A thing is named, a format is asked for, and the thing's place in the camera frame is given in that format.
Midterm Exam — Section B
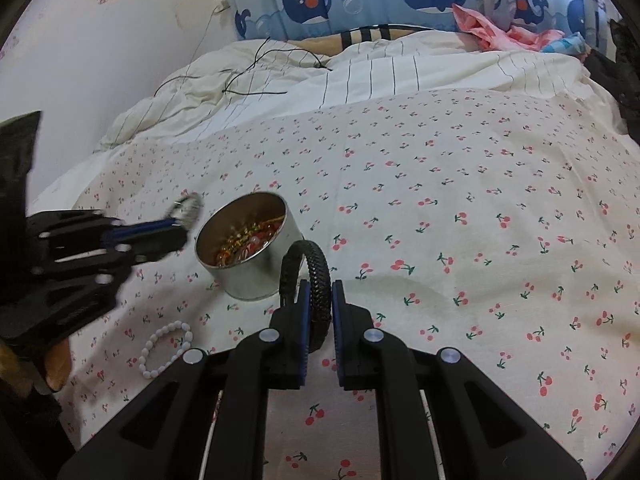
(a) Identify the black jacket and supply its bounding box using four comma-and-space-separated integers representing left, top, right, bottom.
582, 17, 640, 141

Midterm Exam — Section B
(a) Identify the pile of mixed bracelets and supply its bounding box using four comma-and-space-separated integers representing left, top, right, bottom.
215, 215, 288, 267

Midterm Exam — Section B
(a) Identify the pale bead wristband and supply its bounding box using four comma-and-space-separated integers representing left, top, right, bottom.
138, 322, 194, 379

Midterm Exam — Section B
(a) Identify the silver metal bangle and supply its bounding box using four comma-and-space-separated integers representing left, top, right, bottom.
172, 192, 206, 235

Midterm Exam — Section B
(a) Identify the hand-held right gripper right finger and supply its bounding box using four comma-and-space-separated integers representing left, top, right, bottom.
330, 281, 587, 480

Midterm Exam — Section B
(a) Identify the tan striped pillow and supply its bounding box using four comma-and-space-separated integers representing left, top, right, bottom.
287, 24, 416, 56

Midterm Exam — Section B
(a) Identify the white striped duvet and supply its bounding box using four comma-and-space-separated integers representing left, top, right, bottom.
92, 30, 631, 151

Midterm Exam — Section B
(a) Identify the black woven bangle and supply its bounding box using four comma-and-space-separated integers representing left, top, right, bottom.
279, 240, 332, 355

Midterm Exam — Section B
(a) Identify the pink cloth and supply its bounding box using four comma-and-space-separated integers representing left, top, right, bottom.
452, 2, 566, 53

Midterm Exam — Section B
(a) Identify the round silver tin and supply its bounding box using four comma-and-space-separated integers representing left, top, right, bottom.
194, 192, 306, 302

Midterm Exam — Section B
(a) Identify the light blue cloth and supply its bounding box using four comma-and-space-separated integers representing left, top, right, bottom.
542, 31, 587, 56

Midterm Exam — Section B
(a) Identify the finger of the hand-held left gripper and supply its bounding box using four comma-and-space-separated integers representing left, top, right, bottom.
34, 230, 195, 281
27, 209, 187, 247

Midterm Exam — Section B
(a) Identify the person's left hand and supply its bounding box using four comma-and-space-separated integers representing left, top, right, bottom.
0, 339, 70, 395

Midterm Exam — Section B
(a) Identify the thin black cable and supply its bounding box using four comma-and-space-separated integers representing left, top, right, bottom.
152, 37, 333, 98

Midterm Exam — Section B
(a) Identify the cherry print bedsheet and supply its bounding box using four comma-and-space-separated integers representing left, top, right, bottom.
30, 87, 640, 480

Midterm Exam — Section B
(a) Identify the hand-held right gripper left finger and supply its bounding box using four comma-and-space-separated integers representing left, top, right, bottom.
57, 280, 313, 480

